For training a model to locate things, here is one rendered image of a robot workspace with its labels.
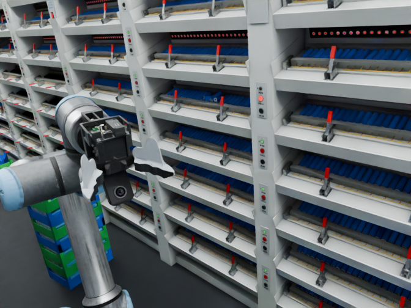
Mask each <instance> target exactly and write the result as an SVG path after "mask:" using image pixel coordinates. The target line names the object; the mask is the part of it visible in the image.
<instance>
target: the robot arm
mask: <svg viewBox="0 0 411 308"><path fill-rule="evenodd" d="M55 121H56V123H57V125H58V127H59V128H60V131H61V135H62V140H63V143H64V148H65V149H62V150H60V151H56V152H52V153H47V154H44V155H40V156H35V157H31V158H26V159H21V160H18V161H16V162H14V163H12V164H11V165H10V166H9V167H4V168H2V169H0V198H1V202H2V205H3V207H4V209H5V210H6V211H13V210H20V209H22V208H24V207H27V206H30V205H34V204H37V203H40V202H44V201H46V200H50V199H54V198H57V199H58V202H59V206H60V209H61V213H62V216H63V219H64V223H65V227H66V229H67V233H68V237H69V240H70V244H71V246H72V250H73V254H74V256H75V260H76V264H77V267H78V271H79V274H80V277H81V281H82V284H83V287H84V291H85V294H86V295H85V297H84V299H83V301H82V303H83V308H133V304H132V301H131V298H130V297H129V294H128V291H126V290H122V289H121V286H119V285H117V284H115V283H114V280H113V276H112V273H111V269H110V267H109V263H108V259H107V256H106V252H105V248H104V245H103V241H102V238H101V234H100V231H99V228H98V224H97V220H96V218H95V214H94V210H93V207H92V203H91V202H92V201H95V200H96V195H99V194H101V193H103V192H105V194H106V197H107V199H108V203H109V204H110V205H112V206H116V205H120V204H122V203H125V202H128V201H130V200H132V199H133V197H134V193H133V190H132V187H131V184H130V181H129V178H128V175H127V172H126V170H127V169H129V168H131V167H132V165H133V164H134V165H135V170H136V171H139V172H149V173H151V174H152V175H158V176H161V177H162V178H168V177H171V176H173V175H175V172H174V170H173V169H172V167H171V166H169V165H168V164H166V163H165V162H164V161H163V157H162V155H161V151H160V148H159V145H158V142H157V141H156V140H155V139H153V138H148V139H147V140H146V143H145V146H144V147H143V148H142V147H135V148H134V149H133V151H132V152H131V150H130V147H131V146H133V143H132V138H131V128H130V123H129V122H127V121H126V120H125V119H124V118H123V117H121V116H120V115H117V116H113V117H110V116H108V115H107V114H106V113H105V112H104V111H103V110H102V109H100V108H99V107H98V106H97V105H96V103H95V102H94V101H93V100H92V99H90V98H88V97H85V96H83V95H69V96H67V97H65V98H63V99H62V100H61V101H60V102H59V103H58V104H57V106H56V109H55ZM123 122H125V123H126V124H127V130H126V129H125V127H124V123H123Z"/></svg>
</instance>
